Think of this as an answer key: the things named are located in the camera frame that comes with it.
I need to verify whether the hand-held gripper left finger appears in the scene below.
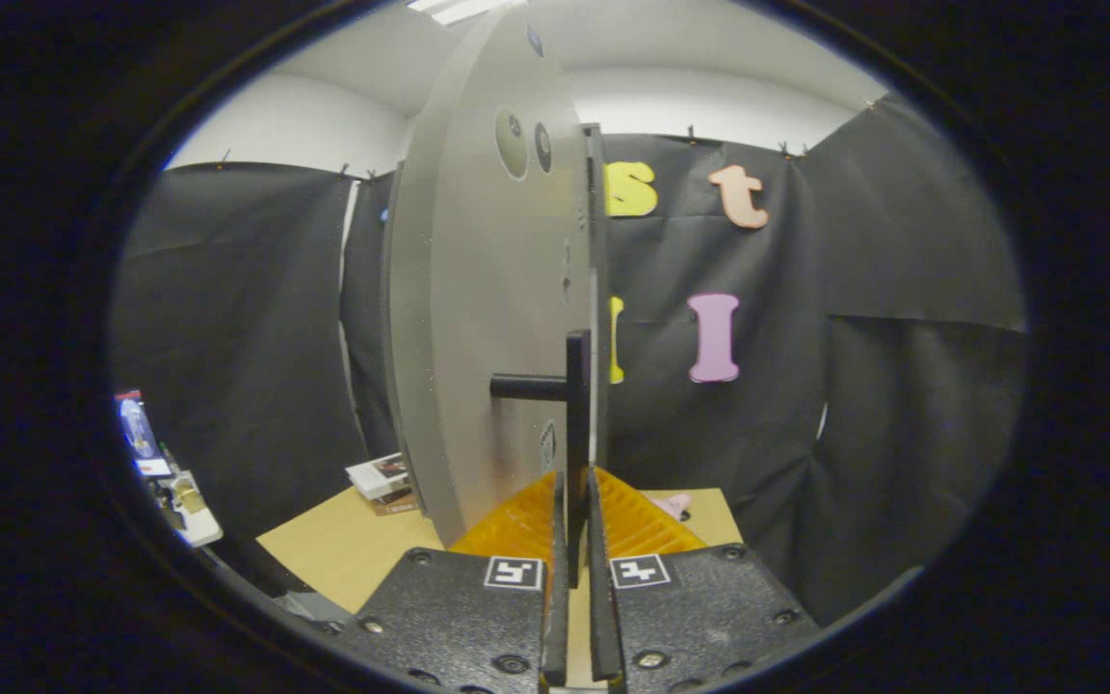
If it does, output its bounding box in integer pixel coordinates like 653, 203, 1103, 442
338, 470, 570, 691

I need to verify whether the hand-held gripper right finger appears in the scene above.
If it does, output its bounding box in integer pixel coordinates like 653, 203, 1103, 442
586, 467, 821, 693

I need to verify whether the black door handle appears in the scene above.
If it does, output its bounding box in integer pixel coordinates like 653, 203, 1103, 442
490, 330, 593, 587

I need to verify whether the dark grey shoe cabinet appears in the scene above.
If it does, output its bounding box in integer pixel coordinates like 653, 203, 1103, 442
580, 123, 611, 469

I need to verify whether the small white box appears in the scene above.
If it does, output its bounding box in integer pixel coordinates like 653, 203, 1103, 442
346, 453, 411, 500

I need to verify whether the black backdrop cloth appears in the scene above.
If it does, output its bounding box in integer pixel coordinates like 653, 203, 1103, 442
112, 92, 1028, 627

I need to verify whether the long ceiling light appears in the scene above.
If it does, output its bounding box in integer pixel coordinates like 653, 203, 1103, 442
408, 0, 517, 26

